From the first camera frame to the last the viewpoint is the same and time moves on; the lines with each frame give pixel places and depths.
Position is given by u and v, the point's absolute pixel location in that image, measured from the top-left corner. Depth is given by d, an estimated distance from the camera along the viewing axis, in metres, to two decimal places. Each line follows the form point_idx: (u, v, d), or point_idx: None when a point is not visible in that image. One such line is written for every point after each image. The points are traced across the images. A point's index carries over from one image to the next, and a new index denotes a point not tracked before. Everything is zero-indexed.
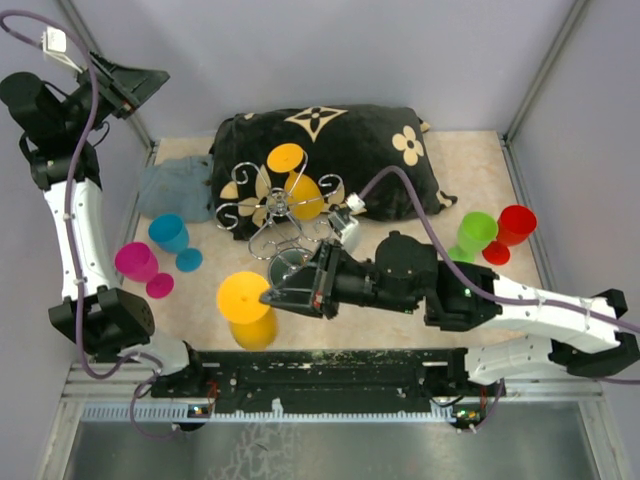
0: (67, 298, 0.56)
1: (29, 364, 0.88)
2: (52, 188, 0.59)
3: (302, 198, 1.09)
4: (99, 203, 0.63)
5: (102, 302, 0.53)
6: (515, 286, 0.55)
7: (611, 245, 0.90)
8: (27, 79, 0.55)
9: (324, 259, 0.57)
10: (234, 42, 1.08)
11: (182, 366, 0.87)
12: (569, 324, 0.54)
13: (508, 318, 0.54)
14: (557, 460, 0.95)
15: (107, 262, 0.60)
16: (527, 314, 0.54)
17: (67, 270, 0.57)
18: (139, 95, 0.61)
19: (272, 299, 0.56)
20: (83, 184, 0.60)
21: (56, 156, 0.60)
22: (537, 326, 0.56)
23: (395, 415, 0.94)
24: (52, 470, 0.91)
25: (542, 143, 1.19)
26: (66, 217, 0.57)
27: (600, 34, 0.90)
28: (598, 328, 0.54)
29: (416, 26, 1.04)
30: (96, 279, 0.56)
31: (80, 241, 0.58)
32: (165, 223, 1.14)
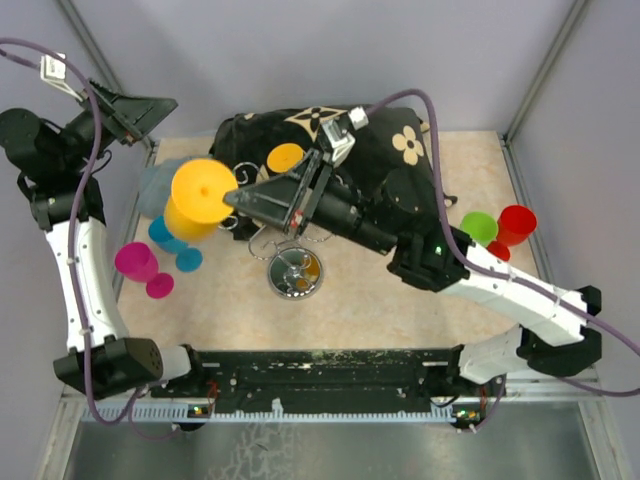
0: (73, 348, 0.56)
1: (30, 364, 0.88)
2: (54, 228, 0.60)
3: None
4: (103, 242, 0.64)
5: (110, 354, 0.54)
6: (490, 259, 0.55)
7: (611, 245, 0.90)
8: (22, 117, 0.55)
9: (311, 172, 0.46)
10: (234, 42, 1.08)
11: (182, 372, 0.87)
12: (536, 307, 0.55)
13: (474, 285, 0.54)
14: (556, 459, 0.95)
15: (112, 307, 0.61)
16: (493, 287, 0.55)
17: (72, 318, 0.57)
18: (142, 125, 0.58)
19: (239, 203, 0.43)
20: (87, 224, 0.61)
21: (57, 194, 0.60)
22: (502, 302, 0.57)
23: (395, 415, 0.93)
24: (52, 470, 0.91)
25: (542, 144, 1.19)
26: (70, 262, 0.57)
27: (600, 35, 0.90)
28: (564, 319, 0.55)
29: (417, 27, 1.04)
30: (102, 329, 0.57)
31: (85, 288, 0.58)
32: (164, 223, 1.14)
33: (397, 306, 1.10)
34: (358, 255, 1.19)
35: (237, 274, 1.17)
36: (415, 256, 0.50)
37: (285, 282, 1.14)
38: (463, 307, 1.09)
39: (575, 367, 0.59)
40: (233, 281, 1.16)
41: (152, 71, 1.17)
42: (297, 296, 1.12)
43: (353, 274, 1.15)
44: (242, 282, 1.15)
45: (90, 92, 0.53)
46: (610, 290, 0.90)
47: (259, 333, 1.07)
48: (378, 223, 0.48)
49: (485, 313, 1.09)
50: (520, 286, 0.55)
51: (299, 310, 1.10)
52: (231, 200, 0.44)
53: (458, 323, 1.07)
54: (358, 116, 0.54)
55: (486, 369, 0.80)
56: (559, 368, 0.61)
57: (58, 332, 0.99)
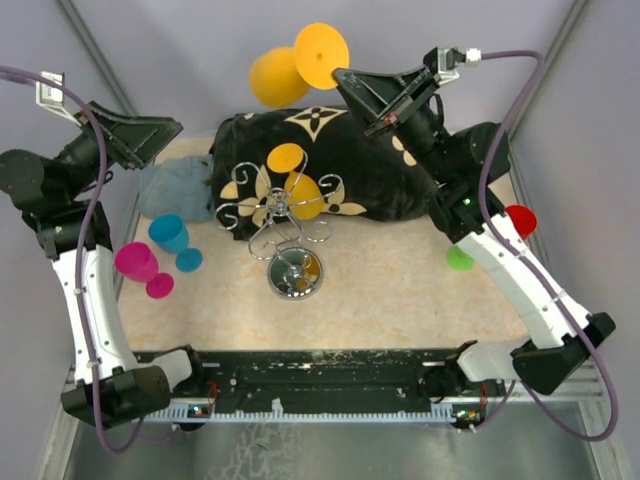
0: (81, 381, 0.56)
1: (29, 364, 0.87)
2: (61, 256, 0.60)
3: (303, 198, 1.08)
4: (110, 268, 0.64)
5: (117, 386, 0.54)
6: (512, 234, 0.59)
7: (611, 245, 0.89)
8: (23, 158, 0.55)
9: (416, 85, 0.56)
10: (234, 42, 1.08)
11: (185, 374, 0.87)
12: (531, 293, 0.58)
13: (481, 244, 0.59)
14: (556, 460, 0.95)
15: (120, 336, 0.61)
16: (499, 255, 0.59)
17: (80, 351, 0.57)
18: (144, 155, 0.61)
19: (347, 82, 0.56)
20: (94, 253, 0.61)
21: (64, 222, 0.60)
22: (501, 275, 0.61)
23: (395, 416, 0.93)
24: (52, 470, 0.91)
25: (542, 144, 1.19)
26: (77, 292, 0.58)
27: (600, 35, 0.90)
28: (553, 316, 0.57)
29: (417, 27, 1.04)
30: (110, 361, 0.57)
31: (93, 319, 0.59)
32: (165, 223, 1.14)
33: (397, 306, 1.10)
34: (358, 254, 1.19)
35: (237, 274, 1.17)
36: (450, 197, 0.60)
37: (285, 282, 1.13)
38: (464, 307, 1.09)
39: (548, 378, 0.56)
40: (233, 281, 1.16)
41: (152, 70, 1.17)
42: (297, 296, 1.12)
43: (353, 274, 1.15)
44: (242, 282, 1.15)
45: (89, 115, 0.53)
46: (610, 290, 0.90)
47: (259, 333, 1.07)
48: (448, 153, 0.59)
49: (486, 313, 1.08)
50: (526, 268, 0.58)
51: (299, 310, 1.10)
52: (340, 76, 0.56)
53: (458, 323, 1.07)
54: (473, 56, 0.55)
55: (482, 367, 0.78)
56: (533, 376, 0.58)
57: (58, 331, 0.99)
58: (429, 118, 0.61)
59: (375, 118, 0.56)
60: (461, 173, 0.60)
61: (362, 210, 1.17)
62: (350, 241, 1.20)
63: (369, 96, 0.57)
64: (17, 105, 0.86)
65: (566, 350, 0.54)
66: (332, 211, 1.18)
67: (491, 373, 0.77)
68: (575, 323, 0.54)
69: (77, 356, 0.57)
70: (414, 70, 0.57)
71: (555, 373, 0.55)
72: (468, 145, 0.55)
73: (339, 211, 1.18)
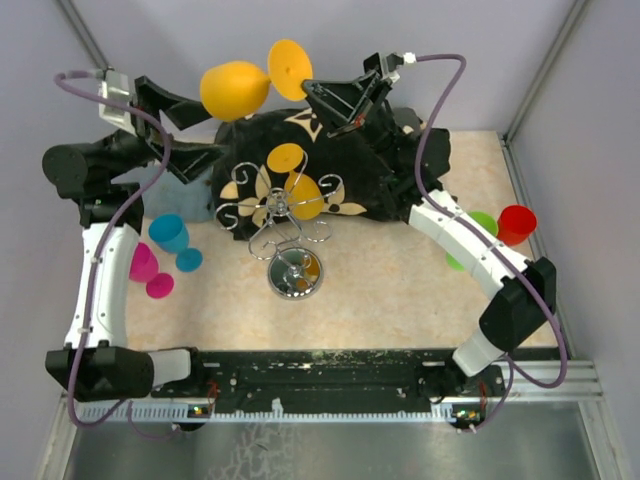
0: (68, 345, 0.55)
1: (30, 363, 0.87)
2: (91, 227, 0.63)
3: (303, 198, 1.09)
4: (131, 251, 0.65)
5: (98, 361, 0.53)
6: (449, 203, 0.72)
7: (611, 245, 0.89)
8: (71, 156, 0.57)
9: (372, 88, 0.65)
10: (234, 42, 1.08)
11: (183, 376, 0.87)
12: (469, 247, 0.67)
13: (425, 214, 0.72)
14: (556, 460, 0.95)
15: (118, 314, 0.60)
16: (439, 220, 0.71)
17: (77, 315, 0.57)
18: (189, 174, 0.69)
19: (314, 92, 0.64)
20: (120, 230, 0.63)
21: (102, 201, 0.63)
22: (447, 240, 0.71)
23: (395, 415, 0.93)
24: (52, 470, 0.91)
25: (541, 144, 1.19)
26: (93, 260, 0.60)
27: (600, 35, 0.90)
28: (490, 264, 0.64)
29: (417, 27, 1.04)
30: (99, 334, 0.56)
31: (98, 288, 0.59)
32: (165, 223, 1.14)
33: (397, 306, 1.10)
34: (358, 255, 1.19)
35: (237, 274, 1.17)
36: (399, 185, 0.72)
37: (285, 282, 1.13)
38: (464, 308, 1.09)
39: (505, 330, 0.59)
40: (233, 281, 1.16)
41: (152, 70, 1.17)
42: (297, 296, 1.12)
43: (352, 274, 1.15)
44: (242, 282, 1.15)
45: (167, 145, 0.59)
46: (609, 290, 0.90)
47: (260, 333, 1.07)
48: (401, 150, 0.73)
49: None
50: (463, 227, 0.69)
51: (299, 310, 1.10)
52: (308, 87, 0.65)
53: (458, 323, 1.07)
54: (409, 59, 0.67)
55: (473, 355, 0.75)
56: (496, 332, 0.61)
57: (59, 332, 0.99)
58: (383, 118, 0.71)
59: (344, 122, 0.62)
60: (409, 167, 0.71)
61: (361, 210, 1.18)
62: (350, 241, 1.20)
63: (333, 102, 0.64)
64: (18, 106, 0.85)
65: (505, 290, 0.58)
66: (332, 211, 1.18)
67: (483, 362, 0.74)
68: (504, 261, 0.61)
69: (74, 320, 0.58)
70: (367, 75, 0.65)
71: (504, 316, 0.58)
72: (414, 150, 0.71)
73: (338, 211, 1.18)
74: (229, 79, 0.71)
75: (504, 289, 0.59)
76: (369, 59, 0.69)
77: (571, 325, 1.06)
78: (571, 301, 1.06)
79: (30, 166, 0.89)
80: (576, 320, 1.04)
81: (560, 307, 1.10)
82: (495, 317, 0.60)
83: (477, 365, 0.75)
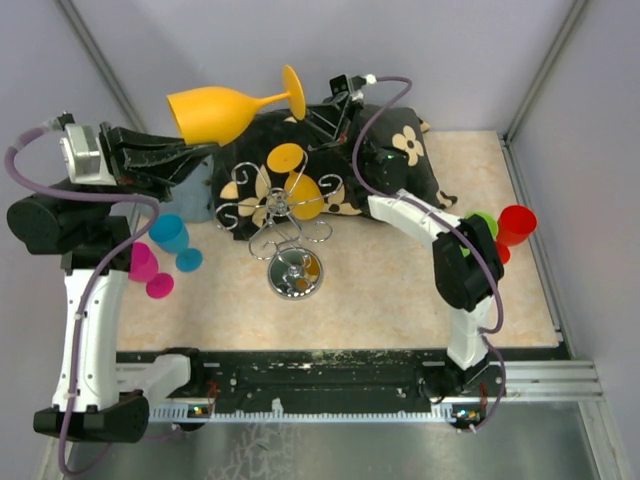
0: (56, 406, 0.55)
1: (30, 362, 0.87)
2: (74, 272, 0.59)
3: (303, 198, 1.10)
4: (118, 293, 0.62)
5: (87, 425, 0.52)
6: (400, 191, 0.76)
7: (611, 245, 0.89)
8: (41, 215, 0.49)
9: (347, 109, 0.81)
10: (234, 42, 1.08)
11: (182, 375, 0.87)
12: (410, 217, 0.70)
13: (376, 201, 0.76)
14: (557, 461, 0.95)
15: (107, 368, 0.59)
16: (389, 202, 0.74)
17: (64, 375, 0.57)
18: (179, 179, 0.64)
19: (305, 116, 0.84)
20: (105, 279, 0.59)
21: (87, 246, 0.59)
22: (399, 221, 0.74)
23: (396, 415, 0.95)
24: (52, 470, 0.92)
25: (542, 144, 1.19)
26: (77, 317, 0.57)
27: (602, 36, 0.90)
28: (428, 226, 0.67)
29: (417, 27, 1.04)
30: (87, 397, 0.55)
31: (85, 346, 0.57)
32: (164, 224, 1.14)
33: (398, 306, 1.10)
34: (358, 254, 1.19)
35: (237, 274, 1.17)
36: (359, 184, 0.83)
37: (285, 282, 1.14)
38: None
39: (448, 279, 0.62)
40: (233, 281, 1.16)
41: (153, 70, 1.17)
42: (297, 296, 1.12)
43: (352, 274, 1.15)
44: (242, 282, 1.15)
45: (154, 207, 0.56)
46: (610, 290, 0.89)
47: (260, 332, 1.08)
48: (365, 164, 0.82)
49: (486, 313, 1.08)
50: (407, 204, 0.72)
51: (298, 310, 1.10)
52: None
53: None
54: (371, 79, 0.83)
55: (460, 341, 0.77)
56: (444, 280, 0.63)
57: (59, 331, 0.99)
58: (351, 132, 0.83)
59: (330, 140, 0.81)
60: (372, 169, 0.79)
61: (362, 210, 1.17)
62: (350, 241, 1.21)
63: (321, 124, 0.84)
64: (18, 105, 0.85)
65: (442, 241, 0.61)
66: (332, 211, 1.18)
67: (472, 347, 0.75)
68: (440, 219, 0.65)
69: (61, 379, 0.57)
70: (342, 97, 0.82)
71: (444, 265, 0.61)
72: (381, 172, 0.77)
73: (338, 211, 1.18)
74: (206, 107, 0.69)
75: (438, 242, 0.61)
76: (336, 80, 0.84)
77: (571, 325, 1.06)
78: (571, 302, 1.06)
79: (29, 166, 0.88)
80: (576, 320, 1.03)
81: (560, 308, 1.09)
82: (441, 276, 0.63)
83: (465, 350, 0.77)
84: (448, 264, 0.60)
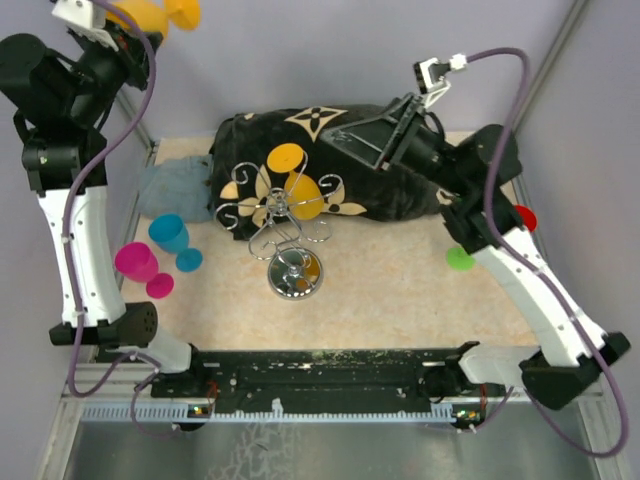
0: (67, 323, 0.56)
1: (30, 362, 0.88)
2: (47, 194, 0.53)
3: (303, 198, 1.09)
4: (102, 212, 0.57)
5: (100, 335, 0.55)
6: (531, 250, 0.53)
7: (612, 245, 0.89)
8: (32, 45, 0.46)
9: (407, 117, 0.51)
10: (234, 43, 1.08)
11: (182, 366, 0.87)
12: (545, 310, 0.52)
13: (497, 257, 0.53)
14: (557, 461, 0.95)
15: (110, 285, 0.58)
16: (516, 270, 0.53)
17: (67, 294, 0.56)
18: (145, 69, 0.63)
19: (336, 140, 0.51)
20: (84, 198, 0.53)
21: (50, 150, 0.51)
22: (514, 289, 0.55)
23: (395, 415, 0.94)
24: (52, 470, 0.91)
25: (542, 144, 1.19)
26: (65, 240, 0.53)
27: (602, 36, 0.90)
28: (568, 337, 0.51)
29: (417, 28, 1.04)
30: (96, 312, 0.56)
31: (80, 264, 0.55)
32: (165, 223, 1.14)
33: (397, 306, 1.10)
34: (359, 254, 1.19)
35: (237, 273, 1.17)
36: (466, 205, 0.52)
37: (285, 282, 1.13)
38: (463, 308, 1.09)
39: (560, 397, 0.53)
40: (233, 281, 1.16)
41: None
42: (297, 296, 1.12)
43: (352, 274, 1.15)
44: (242, 282, 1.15)
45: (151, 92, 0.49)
46: (610, 291, 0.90)
47: (259, 332, 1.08)
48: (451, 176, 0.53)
49: (486, 314, 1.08)
50: (544, 286, 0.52)
51: (298, 310, 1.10)
52: (327, 136, 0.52)
53: (458, 322, 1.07)
54: (459, 63, 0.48)
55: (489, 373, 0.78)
56: (550, 392, 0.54)
57: None
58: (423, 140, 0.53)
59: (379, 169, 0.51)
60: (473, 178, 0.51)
61: (361, 210, 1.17)
62: (350, 241, 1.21)
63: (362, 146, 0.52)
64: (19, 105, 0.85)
65: (581, 373, 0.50)
66: (332, 211, 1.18)
67: (494, 375, 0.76)
68: (593, 347, 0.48)
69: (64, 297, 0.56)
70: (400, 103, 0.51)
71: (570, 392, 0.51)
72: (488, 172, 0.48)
73: (338, 211, 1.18)
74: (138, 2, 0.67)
75: (580, 374, 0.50)
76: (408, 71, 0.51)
77: None
78: None
79: None
80: None
81: None
82: (556, 386, 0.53)
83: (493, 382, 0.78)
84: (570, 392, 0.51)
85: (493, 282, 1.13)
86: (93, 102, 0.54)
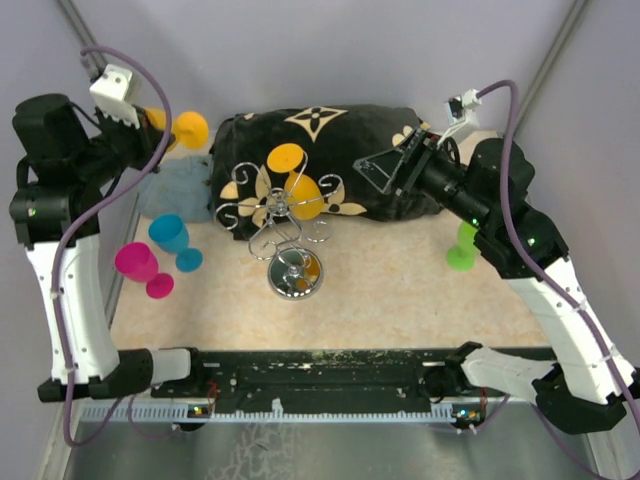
0: (57, 380, 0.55)
1: (30, 363, 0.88)
2: (36, 247, 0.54)
3: (303, 198, 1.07)
4: (91, 263, 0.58)
5: (92, 392, 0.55)
6: (572, 284, 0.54)
7: (613, 245, 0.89)
8: (59, 98, 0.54)
9: (412, 149, 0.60)
10: (235, 43, 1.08)
11: (182, 375, 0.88)
12: (582, 347, 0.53)
13: (540, 289, 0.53)
14: (557, 460, 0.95)
15: (101, 338, 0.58)
16: (556, 305, 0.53)
17: (57, 351, 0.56)
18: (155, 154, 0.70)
19: (362, 169, 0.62)
20: (74, 252, 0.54)
21: (38, 202, 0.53)
22: (549, 320, 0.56)
23: (395, 415, 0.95)
24: (51, 470, 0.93)
25: (542, 144, 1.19)
26: (54, 295, 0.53)
27: (601, 36, 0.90)
28: (601, 375, 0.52)
29: (416, 28, 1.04)
30: (87, 369, 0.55)
31: (70, 321, 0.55)
32: (165, 223, 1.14)
33: (398, 306, 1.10)
34: (359, 254, 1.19)
35: (237, 274, 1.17)
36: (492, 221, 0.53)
37: (285, 282, 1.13)
38: (464, 307, 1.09)
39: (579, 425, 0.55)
40: (233, 281, 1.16)
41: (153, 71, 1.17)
42: (297, 296, 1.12)
43: (353, 274, 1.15)
44: (242, 282, 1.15)
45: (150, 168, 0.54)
46: (610, 292, 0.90)
47: (259, 332, 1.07)
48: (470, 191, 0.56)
49: (486, 314, 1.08)
50: (584, 324, 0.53)
51: (298, 310, 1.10)
52: (356, 165, 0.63)
53: (458, 322, 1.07)
54: (471, 96, 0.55)
55: (491, 381, 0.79)
56: (571, 418, 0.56)
57: None
58: (439, 172, 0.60)
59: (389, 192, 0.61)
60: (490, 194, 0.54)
61: (361, 210, 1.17)
62: (350, 241, 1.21)
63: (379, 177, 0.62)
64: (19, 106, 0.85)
65: (609, 411, 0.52)
66: (332, 211, 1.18)
67: (495, 383, 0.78)
68: (626, 389, 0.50)
69: (54, 354, 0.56)
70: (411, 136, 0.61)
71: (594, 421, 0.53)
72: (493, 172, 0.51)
73: (339, 211, 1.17)
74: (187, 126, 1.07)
75: (607, 410, 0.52)
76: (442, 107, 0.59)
77: None
78: None
79: None
80: None
81: None
82: (580, 418, 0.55)
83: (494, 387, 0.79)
84: (591, 422, 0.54)
85: (493, 282, 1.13)
86: (102, 169, 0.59)
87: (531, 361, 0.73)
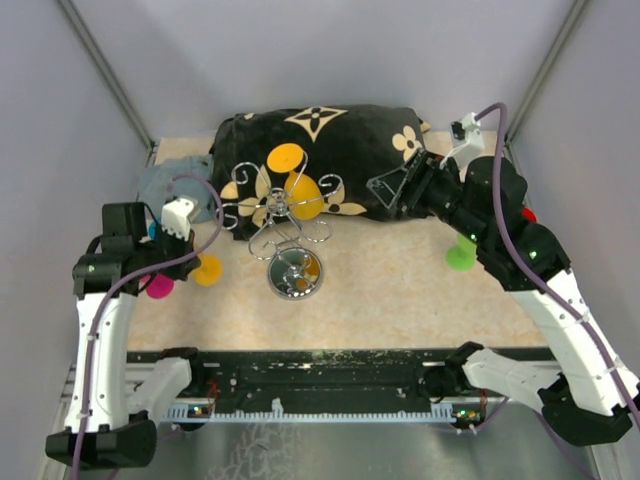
0: (68, 428, 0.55)
1: (29, 362, 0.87)
2: (86, 296, 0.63)
3: (303, 198, 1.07)
4: (127, 318, 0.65)
5: (99, 445, 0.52)
6: (575, 296, 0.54)
7: (615, 245, 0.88)
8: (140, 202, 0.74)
9: (415, 168, 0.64)
10: (235, 43, 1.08)
11: (185, 383, 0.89)
12: (586, 359, 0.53)
13: (542, 300, 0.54)
14: (557, 461, 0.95)
15: (119, 390, 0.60)
16: (559, 316, 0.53)
17: (77, 396, 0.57)
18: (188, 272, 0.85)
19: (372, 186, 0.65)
20: (116, 301, 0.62)
21: (98, 264, 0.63)
22: (553, 332, 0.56)
23: (395, 415, 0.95)
24: (52, 470, 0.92)
25: (542, 144, 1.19)
26: (90, 338, 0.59)
27: (602, 35, 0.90)
28: (605, 387, 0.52)
29: (416, 28, 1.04)
30: (99, 416, 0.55)
31: (95, 368, 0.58)
32: None
33: (398, 306, 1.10)
34: (358, 254, 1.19)
35: (237, 274, 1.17)
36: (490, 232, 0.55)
37: (285, 282, 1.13)
38: (464, 307, 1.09)
39: (582, 434, 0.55)
40: (233, 281, 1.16)
41: (153, 70, 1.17)
42: (297, 296, 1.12)
43: (352, 274, 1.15)
44: (242, 282, 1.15)
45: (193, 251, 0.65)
46: (610, 291, 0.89)
47: (260, 332, 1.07)
48: (468, 205, 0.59)
49: (486, 314, 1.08)
50: (588, 336, 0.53)
51: (298, 310, 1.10)
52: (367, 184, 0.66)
53: (458, 322, 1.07)
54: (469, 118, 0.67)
55: (493, 382, 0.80)
56: (575, 427, 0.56)
57: (58, 331, 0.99)
58: (441, 189, 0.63)
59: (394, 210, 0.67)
60: (487, 210, 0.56)
61: (361, 210, 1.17)
62: (350, 241, 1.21)
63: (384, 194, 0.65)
64: (19, 106, 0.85)
65: (614, 421, 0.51)
66: (332, 211, 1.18)
67: (498, 386, 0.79)
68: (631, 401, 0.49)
69: (73, 401, 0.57)
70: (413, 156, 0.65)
71: (598, 431, 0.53)
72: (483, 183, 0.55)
73: (338, 211, 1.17)
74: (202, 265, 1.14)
75: (612, 421, 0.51)
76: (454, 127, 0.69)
77: None
78: None
79: (28, 165, 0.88)
80: None
81: None
82: (586, 430, 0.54)
83: (494, 388, 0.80)
84: (597, 432, 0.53)
85: (493, 282, 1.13)
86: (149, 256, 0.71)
87: (535, 369, 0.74)
